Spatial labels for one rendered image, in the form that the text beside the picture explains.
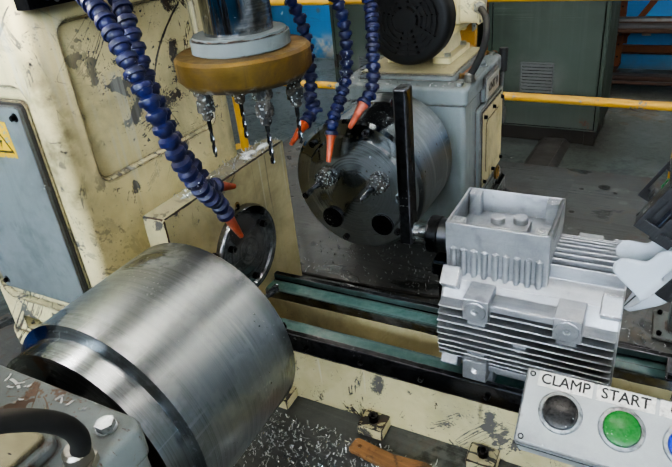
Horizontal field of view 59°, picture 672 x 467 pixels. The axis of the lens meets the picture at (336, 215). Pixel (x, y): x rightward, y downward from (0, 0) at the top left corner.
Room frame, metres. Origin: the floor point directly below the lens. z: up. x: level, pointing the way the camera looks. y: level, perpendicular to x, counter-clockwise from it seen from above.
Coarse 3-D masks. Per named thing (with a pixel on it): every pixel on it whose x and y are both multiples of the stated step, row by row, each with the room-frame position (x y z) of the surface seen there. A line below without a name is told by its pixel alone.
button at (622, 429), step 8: (608, 416) 0.36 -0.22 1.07; (616, 416) 0.36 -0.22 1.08; (624, 416) 0.36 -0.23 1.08; (632, 416) 0.35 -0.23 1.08; (608, 424) 0.35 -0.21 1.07; (616, 424) 0.35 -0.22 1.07; (624, 424) 0.35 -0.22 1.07; (632, 424) 0.35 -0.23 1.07; (608, 432) 0.35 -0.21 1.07; (616, 432) 0.35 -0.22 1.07; (624, 432) 0.35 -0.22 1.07; (632, 432) 0.34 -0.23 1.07; (640, 432) 0.34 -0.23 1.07; (608, 440) 0.35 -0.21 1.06; (616, 440) 0.34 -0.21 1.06; (624, 440) 0.34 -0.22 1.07; (632, 440) 0.34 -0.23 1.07
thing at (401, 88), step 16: (400, 96) 0.81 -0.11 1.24; (400, 112) 0.81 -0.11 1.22; (400, 128) 0.81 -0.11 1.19; (400, 144) 0.81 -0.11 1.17; (400, 160) 0.81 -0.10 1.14; (400, 176) 0.82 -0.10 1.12; (400, 192) 0.82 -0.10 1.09; (400, 208) 0.82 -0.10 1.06; (416, 208) 0.83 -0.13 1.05; (400, 224) 0.82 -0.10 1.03; (416, 224) 0.82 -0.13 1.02
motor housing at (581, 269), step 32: (576, 256) 0.56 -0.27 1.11; (608, 256) 0.55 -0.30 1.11; (448, 288) 0.59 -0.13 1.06; (512, 288) 0.56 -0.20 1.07; (544, 288) 0.55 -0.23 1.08; (576, 288) 0.54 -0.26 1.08; (608, 288) 0.52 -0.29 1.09; (448, 320) 0.56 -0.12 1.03; (512, 320) 0.53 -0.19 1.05; (544, 320) 0.51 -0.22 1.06; (608, 320) 0.50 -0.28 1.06; (448, 352) 0.57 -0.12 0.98; (480, 352) 0.54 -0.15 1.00; (512, 352) 0.53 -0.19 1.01; (544, 352) 0.51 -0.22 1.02; (576, 352) 0.49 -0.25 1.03; (608, 352) 0.48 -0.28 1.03; (608, 384) 0.47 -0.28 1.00
